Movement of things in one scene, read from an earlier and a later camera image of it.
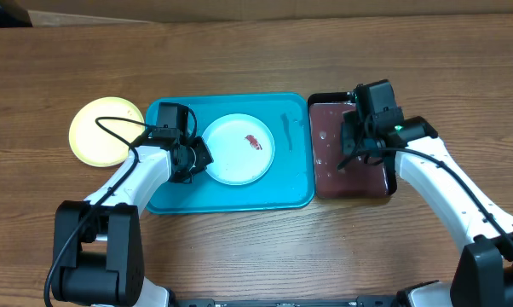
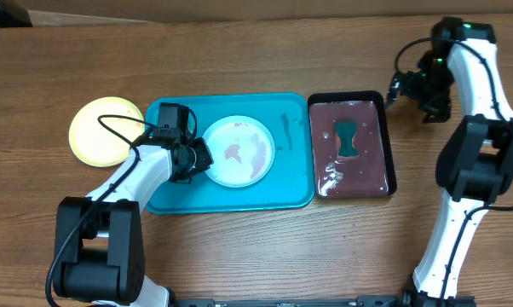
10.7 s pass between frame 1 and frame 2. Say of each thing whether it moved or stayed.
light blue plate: stayed
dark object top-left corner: stayed
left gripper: stayed
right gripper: moved
